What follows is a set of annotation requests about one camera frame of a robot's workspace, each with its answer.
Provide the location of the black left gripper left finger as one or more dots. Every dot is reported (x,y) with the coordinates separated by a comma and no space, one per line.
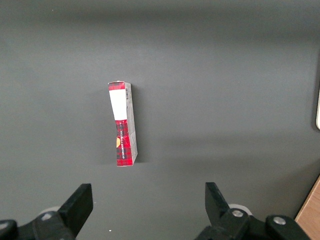
(72,215)

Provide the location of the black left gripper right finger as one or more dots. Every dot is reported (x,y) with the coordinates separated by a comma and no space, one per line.
(220,220)

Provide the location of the beige plastic tray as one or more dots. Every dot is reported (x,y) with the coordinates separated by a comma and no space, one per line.
(318,110)

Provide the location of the wooden drawer cabinet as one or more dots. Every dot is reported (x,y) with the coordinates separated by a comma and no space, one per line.
(310,220)

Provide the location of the red tartan cardboard box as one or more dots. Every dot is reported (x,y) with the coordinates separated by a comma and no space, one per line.
(122,140)

